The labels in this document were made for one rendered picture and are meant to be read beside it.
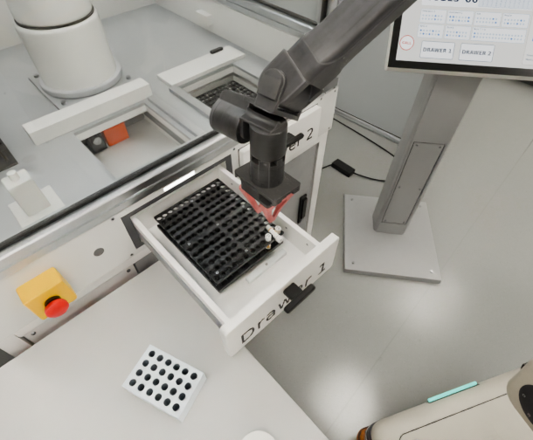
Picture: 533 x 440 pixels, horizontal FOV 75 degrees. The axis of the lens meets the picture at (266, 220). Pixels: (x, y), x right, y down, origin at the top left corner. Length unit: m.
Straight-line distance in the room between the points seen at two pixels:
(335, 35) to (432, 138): 1.05
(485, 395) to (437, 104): 0.97
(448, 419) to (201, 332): 0.84
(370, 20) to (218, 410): 0.67
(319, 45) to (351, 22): 0.05
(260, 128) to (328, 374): 1.20
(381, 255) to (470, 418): 0.79
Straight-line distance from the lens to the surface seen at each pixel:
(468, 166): 2.55
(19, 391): 0.88
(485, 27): 1.30
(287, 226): 0.76
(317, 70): 0.50
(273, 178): 0.56
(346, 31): 0.50
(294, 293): 0.64
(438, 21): 1.26
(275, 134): 0.51
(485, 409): 1.39
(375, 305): 1.71
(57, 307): 0.76
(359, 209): 1.98
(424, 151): 1.55
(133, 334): 0.82
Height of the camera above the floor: 1.48
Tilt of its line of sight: 51 degrees down
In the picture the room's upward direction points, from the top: straight up
